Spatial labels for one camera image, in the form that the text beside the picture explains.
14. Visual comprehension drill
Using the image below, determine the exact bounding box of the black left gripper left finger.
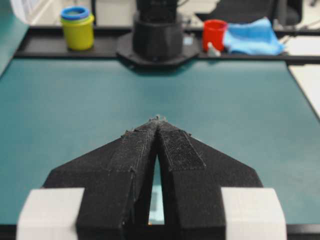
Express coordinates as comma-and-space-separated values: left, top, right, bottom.
16, 119, 159, 240

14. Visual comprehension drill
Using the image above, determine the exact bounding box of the red plastic cup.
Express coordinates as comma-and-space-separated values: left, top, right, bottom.
202, 19, 228, 52

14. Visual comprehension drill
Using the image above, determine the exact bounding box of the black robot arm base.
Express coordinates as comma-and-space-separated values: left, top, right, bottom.
116, 0, 200, 68

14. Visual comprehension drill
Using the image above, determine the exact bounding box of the small white grey object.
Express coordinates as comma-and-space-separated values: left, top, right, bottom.
207, 42, 221, 58

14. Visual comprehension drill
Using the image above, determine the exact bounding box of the blue cloth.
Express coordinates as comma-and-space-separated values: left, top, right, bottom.
223, 17, 285, 56

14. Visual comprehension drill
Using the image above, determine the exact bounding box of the yellow-green plastic cup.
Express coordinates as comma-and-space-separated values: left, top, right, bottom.
60, 14, 95, 51

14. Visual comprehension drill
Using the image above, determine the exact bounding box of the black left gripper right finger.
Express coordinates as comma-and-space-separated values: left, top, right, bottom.
155, 119, 288, 240

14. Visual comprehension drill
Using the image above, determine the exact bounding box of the blue plastic cup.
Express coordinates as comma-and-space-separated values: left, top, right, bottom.
60, 6, 90, 21

